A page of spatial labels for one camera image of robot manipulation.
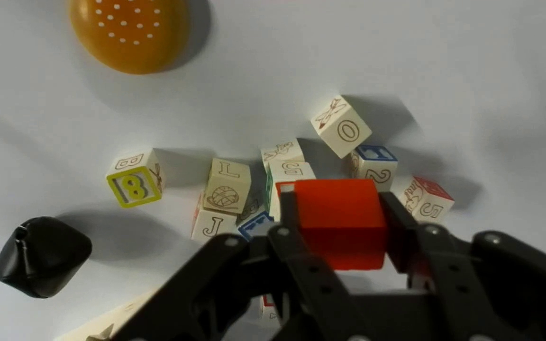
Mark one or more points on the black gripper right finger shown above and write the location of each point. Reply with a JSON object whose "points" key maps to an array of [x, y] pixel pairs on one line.
{"points": [[433, 260]]}

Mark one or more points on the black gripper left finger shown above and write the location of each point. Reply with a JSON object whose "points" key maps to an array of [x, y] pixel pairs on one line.
{"points": [[314, 304]]}

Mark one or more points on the orange red block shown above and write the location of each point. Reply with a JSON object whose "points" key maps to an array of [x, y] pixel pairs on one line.
{"points": [[344, 222]]}

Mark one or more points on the red lettered wooden block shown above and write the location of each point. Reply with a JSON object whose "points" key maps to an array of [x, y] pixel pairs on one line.
{"points": [[426, 199]]}

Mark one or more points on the blue edged wooden block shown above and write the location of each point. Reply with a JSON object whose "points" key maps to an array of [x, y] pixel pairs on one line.
{"points": [[257, 226]]}

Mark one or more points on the blue number two block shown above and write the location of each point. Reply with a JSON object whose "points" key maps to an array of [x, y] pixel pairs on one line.
{"points": [[376, 163]]}

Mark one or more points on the letter J wooden block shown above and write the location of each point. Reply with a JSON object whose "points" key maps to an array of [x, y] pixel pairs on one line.
{"points": [[210, 222]]}

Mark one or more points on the pretzel picture wooden block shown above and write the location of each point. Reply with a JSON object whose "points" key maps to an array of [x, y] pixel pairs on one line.
{"points": [[229, 186]]}

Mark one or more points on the green letter G block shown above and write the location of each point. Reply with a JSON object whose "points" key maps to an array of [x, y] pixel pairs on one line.
{"points": [[278, 173]]}

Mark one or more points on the top stacked wooden block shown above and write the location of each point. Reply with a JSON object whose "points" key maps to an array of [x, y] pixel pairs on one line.
{"points": [[285, 154]]}

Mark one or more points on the letter O wooden block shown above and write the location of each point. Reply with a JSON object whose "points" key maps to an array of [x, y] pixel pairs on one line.
{"points": [[340, 126]]}

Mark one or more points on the yellow number eight block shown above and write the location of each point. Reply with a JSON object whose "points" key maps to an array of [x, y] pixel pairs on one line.
{"points": [[138, 179]]}

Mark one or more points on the black polyhedron block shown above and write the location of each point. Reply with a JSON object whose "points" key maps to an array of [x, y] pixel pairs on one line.
{"points": [[43, 254]]}

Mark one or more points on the wooden shape sorter cube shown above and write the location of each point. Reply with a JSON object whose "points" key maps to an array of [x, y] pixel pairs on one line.
{"points": [[105, 326]]}

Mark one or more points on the yellow toy bun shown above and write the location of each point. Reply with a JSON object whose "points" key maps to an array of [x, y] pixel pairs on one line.
{"points": [[136, 36]]}

